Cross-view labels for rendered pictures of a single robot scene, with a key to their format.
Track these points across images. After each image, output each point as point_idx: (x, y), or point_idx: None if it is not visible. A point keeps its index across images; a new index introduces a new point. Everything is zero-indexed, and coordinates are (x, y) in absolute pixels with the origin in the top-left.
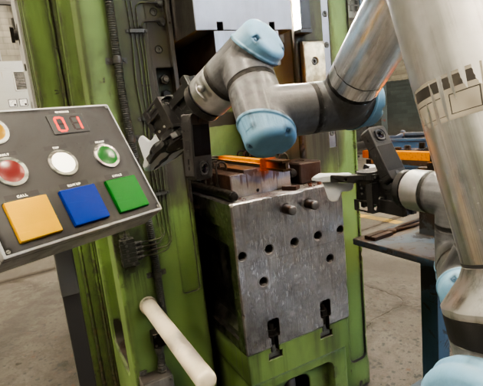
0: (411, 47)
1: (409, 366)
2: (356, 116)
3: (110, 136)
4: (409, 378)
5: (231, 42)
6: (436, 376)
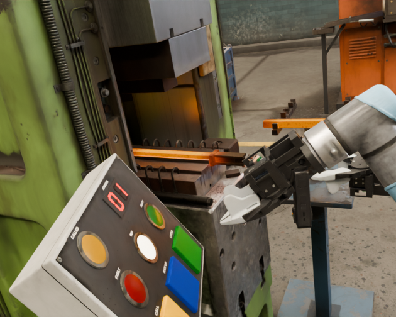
0: None
1: (273, 273)
2: None
3: (141, 192)
4: (280, 283)
5: (375, 111)
6: None
